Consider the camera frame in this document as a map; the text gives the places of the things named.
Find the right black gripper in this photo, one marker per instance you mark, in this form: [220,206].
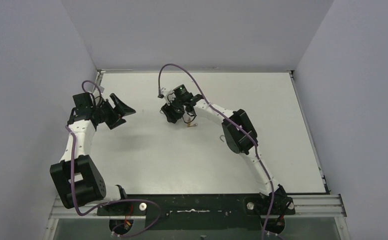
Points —
[168,110]

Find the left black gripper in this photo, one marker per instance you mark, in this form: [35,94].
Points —
[113,112]

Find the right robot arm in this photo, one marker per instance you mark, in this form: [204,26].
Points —
[240,137]

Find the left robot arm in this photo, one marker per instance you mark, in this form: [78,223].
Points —
[76,178]

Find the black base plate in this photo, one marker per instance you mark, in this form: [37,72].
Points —
[247,211]

